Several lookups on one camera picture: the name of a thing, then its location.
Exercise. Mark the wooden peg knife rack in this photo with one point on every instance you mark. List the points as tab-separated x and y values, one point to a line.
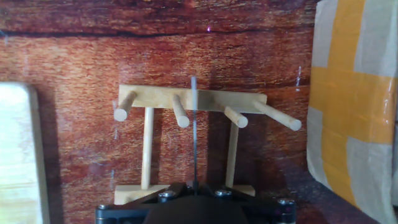
155	96

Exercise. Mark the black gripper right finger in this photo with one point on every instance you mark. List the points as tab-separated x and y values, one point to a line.
214	189

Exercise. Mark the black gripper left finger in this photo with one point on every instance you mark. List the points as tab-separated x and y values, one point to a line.
178	189

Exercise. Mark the wooden cutting board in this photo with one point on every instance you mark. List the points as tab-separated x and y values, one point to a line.
18	155

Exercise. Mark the cardboard box with yellow tape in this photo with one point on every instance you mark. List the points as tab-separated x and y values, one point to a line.
345	93

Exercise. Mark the steel kitchen cleaver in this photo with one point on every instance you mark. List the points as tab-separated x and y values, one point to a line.
194	140

